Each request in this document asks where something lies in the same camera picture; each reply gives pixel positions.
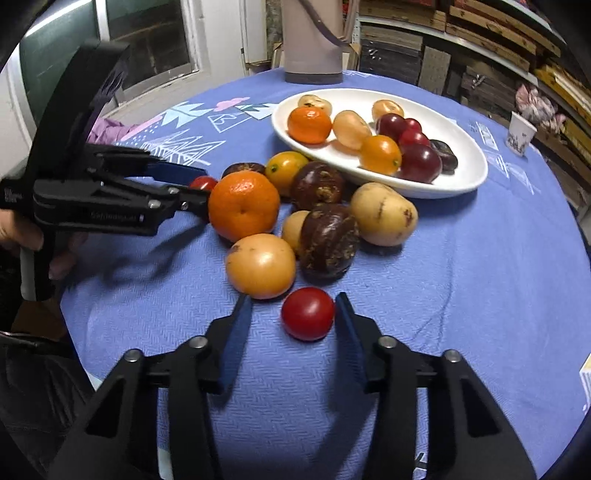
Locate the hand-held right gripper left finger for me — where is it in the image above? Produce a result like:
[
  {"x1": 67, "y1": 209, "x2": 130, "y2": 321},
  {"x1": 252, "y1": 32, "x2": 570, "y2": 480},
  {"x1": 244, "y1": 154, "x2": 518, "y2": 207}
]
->
[{"x1": 48, "y1": 293, "x2": 254, "y2": 480}]

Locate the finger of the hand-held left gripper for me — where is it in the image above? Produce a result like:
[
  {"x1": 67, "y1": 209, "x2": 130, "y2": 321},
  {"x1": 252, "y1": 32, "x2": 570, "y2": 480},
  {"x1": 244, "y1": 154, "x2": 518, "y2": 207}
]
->
[
  {"x1": 99, "y1": 182, "x2": 211, "y2": 222},
  {"x1": 88, "y1": 145, "x2": 199, "y2": 184}
]

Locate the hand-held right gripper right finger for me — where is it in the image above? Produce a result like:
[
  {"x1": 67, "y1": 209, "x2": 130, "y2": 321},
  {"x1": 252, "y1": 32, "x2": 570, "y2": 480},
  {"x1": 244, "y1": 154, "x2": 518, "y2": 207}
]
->
[{"x1": 335, "y1": 292, "x2": 536, "y2": 480}]

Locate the orange mandarin with green stem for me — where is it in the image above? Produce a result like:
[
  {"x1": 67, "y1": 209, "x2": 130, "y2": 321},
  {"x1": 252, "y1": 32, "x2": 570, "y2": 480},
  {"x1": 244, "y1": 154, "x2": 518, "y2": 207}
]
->
[{"x1": 287, "y1": 106, "x2": 333, "y2": 145}]

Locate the yellow pepino melon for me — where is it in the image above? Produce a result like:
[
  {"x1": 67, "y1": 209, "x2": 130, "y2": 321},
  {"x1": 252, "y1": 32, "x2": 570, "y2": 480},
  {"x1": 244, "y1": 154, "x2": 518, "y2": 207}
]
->
[
  {"x1": 332, "y1": 110, "x2": 373, "y2": 151},
  {"x1": 297, "y1": 94, "x2": 332, "y2": 116},
  {"x1": 372, "y1": 99, "x2": 405, "y2": 121}
]

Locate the white oval plate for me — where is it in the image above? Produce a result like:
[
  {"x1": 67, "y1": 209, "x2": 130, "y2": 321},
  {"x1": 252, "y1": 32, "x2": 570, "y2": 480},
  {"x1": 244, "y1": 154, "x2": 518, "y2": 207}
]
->
[{"x1": 271, "y1": 88, "x2": 489, "y2": 199}]

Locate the dark brown mottled fruit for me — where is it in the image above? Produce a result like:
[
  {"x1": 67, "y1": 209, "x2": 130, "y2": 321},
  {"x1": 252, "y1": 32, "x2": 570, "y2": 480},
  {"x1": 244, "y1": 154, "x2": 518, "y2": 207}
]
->
[
  {"x1": 290, "y1": 161, "x2": 346, "y2": 212},
  {"x1": 222, "y1": 162, "x2": 266, "y2": 181},
  {"x1": 299, "y1": 203, "x2": 360, "y2": 280},
  {"x1": 429, "y1": 140, "x2": 459, "y2": 174}
]

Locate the dark red plum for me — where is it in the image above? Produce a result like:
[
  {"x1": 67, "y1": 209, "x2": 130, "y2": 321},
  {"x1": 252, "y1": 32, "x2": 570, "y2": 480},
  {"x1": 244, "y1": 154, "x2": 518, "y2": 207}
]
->
[
  {"x1": 375, "y1": 113, "x2": 409, "y2": 143},
  {"x1": 398, "y1": 144, "x2": 443, "y2": 184}
]

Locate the person's left hand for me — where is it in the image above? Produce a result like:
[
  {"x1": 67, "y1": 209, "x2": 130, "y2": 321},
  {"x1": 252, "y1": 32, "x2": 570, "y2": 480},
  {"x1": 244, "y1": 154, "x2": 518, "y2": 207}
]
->
[{"x1": 0, "y1": 210, "x2": 88, "y2": 281}]

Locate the large orange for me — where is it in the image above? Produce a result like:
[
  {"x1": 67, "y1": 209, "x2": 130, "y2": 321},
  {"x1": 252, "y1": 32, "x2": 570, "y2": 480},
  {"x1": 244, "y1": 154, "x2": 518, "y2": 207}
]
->
[{"x1": 208, "y1": 171, "x2": 281, "y2": 243}]

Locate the yellow-orange persimmon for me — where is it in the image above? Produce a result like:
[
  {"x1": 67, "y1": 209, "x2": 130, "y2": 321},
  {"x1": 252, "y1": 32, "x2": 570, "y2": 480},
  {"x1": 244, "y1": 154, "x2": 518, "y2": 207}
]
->
[{"x1": 225, "y1": 233, "x2": 297, "y2": 300}]

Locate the purple cloth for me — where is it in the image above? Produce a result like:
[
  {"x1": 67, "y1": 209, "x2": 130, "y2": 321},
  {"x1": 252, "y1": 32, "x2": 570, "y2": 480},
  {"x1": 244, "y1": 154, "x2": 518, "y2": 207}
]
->
[{"x1": 88, "y1": 117, "x2": 141, "y2": 144}]

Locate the blue printed tablecloth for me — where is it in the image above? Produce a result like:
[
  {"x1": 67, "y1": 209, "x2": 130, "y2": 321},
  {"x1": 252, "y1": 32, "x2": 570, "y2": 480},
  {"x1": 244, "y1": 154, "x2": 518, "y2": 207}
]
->
[{"x1": 60, "y1": 67, "x2": 591, "y2": 480}]

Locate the small yellow-orange citrus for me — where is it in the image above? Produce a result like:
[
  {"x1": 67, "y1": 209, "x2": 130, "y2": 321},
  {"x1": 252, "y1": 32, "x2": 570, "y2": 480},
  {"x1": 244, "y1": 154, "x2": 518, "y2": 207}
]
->
[
  {"x1": 359, "y1": 135, "x2": 402, "y2": 175},
  {"x1": 265, "y1": 151, "x2": 310, "y2": 198}
]

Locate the small tan round fruit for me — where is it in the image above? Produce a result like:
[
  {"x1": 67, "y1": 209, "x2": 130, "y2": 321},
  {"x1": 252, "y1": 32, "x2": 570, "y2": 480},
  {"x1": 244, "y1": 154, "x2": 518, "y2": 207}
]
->
[{"x1": 281, "y1": 210, "x2": 310, "y2": 254}]

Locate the yellow potato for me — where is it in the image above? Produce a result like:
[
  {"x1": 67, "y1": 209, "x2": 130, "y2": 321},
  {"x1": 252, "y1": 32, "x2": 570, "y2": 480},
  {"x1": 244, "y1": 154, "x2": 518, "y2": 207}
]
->
[{"x1": 349, "y1": 182, "x2": 419, "y2": 247}]

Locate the white framed window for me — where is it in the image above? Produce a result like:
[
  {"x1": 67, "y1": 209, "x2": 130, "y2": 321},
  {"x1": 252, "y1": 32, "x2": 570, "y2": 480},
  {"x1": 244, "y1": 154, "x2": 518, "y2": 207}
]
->
[{"x1": 18, "y1": 0, "x2": 201, "y2": 125}]

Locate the beige thermos jug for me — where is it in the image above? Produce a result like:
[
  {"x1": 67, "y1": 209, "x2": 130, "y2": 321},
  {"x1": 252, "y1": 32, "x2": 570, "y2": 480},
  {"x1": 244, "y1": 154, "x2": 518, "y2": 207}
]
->
[{"x1": 280, "y1": 0, "x2": 361, "y2": 85}]

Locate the white paper cup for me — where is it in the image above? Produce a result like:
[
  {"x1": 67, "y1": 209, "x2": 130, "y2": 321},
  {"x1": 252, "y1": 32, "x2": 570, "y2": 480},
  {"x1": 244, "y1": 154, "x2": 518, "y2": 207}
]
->
[{"x1": 505, "y1": 111, "x2": 537, "y2": 157}]

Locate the pink crumpled cloth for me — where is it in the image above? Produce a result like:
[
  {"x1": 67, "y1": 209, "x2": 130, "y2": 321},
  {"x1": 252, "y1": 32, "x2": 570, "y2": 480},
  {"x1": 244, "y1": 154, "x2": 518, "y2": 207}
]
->
[{"x1": 515, "y1": 83, "x2": 566, "y2": 132}]

